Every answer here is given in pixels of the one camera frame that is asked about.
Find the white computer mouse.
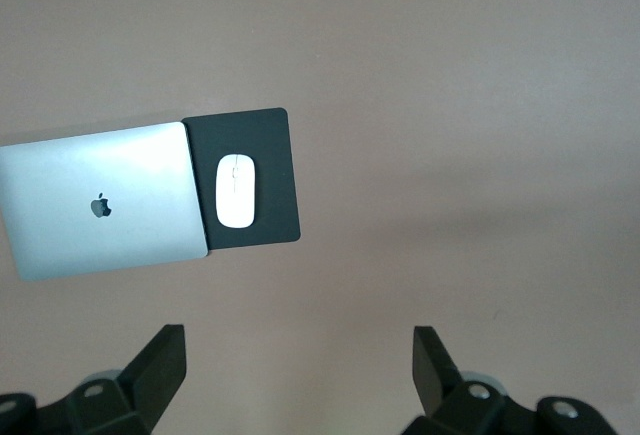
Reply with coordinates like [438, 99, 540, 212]
[215, 153, 258, 229]

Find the black mouse pad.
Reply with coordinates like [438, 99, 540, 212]
[180, 107, 302, 252]

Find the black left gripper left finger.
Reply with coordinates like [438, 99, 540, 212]
[0, 323, 187, 435]

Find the silver closed laptop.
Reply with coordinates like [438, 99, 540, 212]
[0, 121, 210, 283]

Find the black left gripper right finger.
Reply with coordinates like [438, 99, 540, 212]
[402, 324, 614, 435]

